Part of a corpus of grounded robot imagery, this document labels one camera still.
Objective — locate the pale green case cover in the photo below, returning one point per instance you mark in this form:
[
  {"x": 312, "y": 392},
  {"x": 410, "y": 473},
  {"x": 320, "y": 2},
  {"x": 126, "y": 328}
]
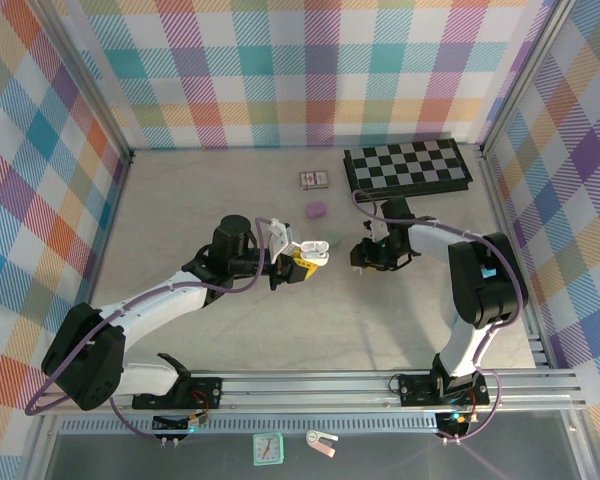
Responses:
[{"x": 336, "y": 239}]

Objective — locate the purple earbud case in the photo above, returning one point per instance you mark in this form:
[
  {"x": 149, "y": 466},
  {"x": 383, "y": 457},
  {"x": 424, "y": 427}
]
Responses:
[{"x": 316, "y": 210}]

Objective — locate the aluminium frame post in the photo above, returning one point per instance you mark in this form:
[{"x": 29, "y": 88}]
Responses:
[
  {"x": 80, "y": 85},
  {"x": 525, "y": 75}
]

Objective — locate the black white chessboard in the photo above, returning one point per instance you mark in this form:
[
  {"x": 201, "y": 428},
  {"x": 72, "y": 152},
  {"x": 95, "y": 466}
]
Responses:
[{"x": 405, "y": 167}]

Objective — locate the teal square clock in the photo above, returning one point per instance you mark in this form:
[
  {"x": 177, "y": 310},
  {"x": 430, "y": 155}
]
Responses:
[{"x": 268, "y": 449}]

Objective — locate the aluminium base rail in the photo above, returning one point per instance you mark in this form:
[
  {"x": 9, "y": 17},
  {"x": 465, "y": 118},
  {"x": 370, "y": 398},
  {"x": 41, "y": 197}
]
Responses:
[{"x": 305, "y": 392}]

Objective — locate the black controller board with LED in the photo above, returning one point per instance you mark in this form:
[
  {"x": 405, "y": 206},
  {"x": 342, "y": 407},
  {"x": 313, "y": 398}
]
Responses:
[
  {"x": 177, "y": 424},
  {"x": 455, "y": 419}
]

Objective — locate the small playing card box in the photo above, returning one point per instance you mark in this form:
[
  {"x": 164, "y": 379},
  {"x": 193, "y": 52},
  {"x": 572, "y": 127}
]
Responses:
[{"x": 314, "y": 180}]

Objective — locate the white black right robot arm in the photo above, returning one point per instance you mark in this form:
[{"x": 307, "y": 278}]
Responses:
[{"x": 480, "y": 285}]

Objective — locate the white pink small tool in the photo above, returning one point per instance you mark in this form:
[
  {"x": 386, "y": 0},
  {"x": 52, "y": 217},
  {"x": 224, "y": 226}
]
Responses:
[{"x": 322, "y": 442}]

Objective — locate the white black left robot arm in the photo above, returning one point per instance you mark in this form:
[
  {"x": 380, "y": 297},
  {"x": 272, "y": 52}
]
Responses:
[{"x": 150, "y": 305}]

